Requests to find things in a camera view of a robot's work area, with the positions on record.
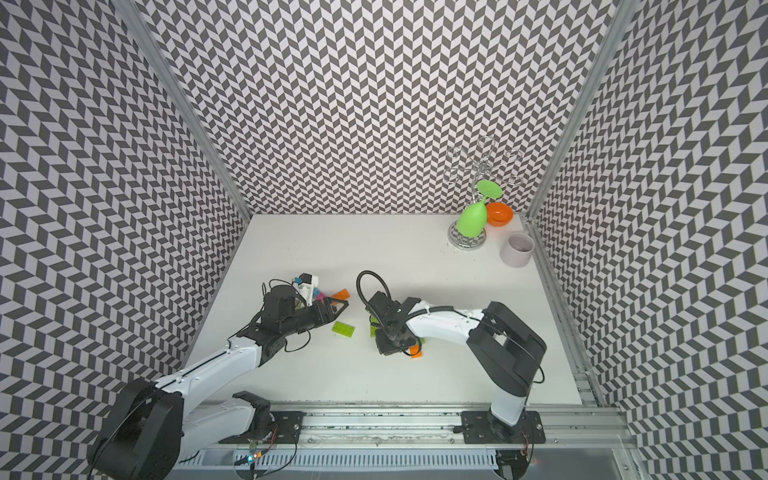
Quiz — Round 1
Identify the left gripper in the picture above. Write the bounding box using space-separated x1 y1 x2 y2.
282 297 349 338

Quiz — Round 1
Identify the green lego brick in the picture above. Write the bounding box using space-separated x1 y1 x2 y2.
369 317 379 338
332 321 355 338

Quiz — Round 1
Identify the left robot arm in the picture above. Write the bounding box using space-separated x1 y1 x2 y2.
87 285 349 479

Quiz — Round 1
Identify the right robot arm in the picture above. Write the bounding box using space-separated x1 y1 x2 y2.
364 292 547 427

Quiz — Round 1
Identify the green plastic wine glass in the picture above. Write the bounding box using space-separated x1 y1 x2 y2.
456 180 503 238

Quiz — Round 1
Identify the grey cup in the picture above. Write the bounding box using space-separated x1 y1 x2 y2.
500 232 536 268

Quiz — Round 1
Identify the orange plastic bowl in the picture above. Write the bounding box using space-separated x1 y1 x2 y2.
486 202 515 227

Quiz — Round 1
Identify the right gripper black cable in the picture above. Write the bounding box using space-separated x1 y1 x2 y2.
355 269 394 325

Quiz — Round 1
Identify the aluminium front rail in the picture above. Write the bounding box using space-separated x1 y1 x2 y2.
169 404 647 479

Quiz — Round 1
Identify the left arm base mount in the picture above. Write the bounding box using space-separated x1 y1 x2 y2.
219 391 305 445

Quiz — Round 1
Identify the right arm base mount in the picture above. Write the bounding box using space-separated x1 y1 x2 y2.
453 410 546 445

